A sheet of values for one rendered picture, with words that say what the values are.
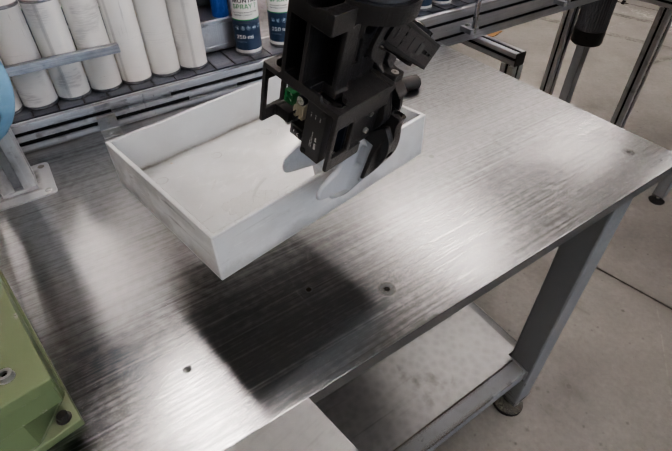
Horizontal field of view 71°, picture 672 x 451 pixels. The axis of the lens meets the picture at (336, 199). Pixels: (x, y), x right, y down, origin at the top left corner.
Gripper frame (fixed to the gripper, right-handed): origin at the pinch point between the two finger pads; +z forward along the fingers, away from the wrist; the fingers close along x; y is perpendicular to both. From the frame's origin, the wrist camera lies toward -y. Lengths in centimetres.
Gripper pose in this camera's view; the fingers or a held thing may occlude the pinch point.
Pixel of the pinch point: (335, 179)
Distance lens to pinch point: 45.1
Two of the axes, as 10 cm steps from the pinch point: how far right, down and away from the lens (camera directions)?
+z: -1.8, 6.4, 7.5
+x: 7.2, 6.0, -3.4
